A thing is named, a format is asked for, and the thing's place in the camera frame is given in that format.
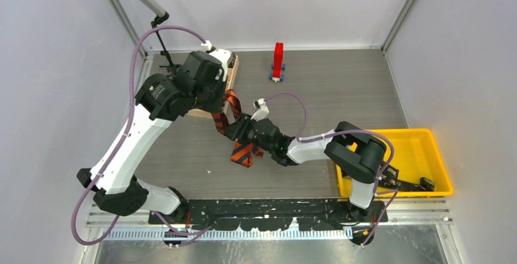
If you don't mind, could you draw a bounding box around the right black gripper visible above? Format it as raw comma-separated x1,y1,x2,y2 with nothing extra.
222,112,275,154

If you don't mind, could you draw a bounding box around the orange navy striped tie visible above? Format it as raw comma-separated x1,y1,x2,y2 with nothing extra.
211,89,264,168

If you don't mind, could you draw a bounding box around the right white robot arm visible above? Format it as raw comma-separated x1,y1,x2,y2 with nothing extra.
216,115,394,222

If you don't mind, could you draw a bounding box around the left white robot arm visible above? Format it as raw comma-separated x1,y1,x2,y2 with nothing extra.
77,49,237,224

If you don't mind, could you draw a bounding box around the wooden compartment tray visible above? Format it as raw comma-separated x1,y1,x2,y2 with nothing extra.
187,55,239,119

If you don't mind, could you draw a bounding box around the black microphone stand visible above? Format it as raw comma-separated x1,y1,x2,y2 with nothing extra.
151,12,180,76

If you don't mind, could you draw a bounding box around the red toy block car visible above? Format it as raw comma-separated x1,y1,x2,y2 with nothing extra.
269,42,285,82

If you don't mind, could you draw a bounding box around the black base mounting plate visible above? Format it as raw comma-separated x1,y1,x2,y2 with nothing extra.
164,198,388,232

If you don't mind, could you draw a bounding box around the yellow plastic bin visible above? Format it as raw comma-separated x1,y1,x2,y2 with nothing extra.
335,128,455,199

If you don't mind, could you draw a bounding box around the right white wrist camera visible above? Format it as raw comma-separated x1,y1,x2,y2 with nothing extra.
251,98,269,121

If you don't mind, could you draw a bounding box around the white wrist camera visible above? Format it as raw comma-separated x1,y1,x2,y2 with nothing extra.
251,98,269,121
201,40,237,81

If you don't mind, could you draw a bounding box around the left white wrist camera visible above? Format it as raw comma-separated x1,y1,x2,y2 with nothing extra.
201,40,237,81

